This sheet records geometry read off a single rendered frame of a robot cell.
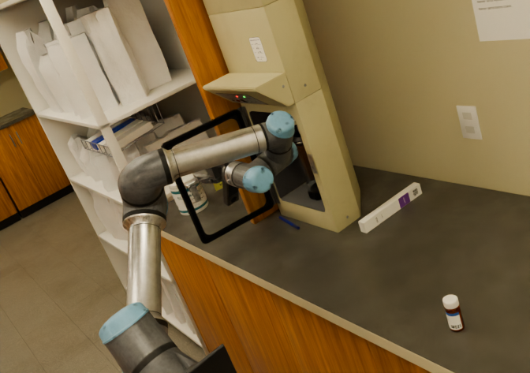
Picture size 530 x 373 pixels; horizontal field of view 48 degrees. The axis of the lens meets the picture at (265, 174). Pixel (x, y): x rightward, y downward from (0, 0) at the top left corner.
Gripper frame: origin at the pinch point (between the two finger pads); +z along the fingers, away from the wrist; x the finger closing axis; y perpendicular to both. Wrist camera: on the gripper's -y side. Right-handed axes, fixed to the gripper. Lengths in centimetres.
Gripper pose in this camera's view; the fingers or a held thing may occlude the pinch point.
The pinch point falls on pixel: (203, 170)
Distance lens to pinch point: 195.4
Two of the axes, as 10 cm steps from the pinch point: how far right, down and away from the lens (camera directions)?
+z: -5.6, -1.4, 8.1
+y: -3.2, -8.7, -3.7
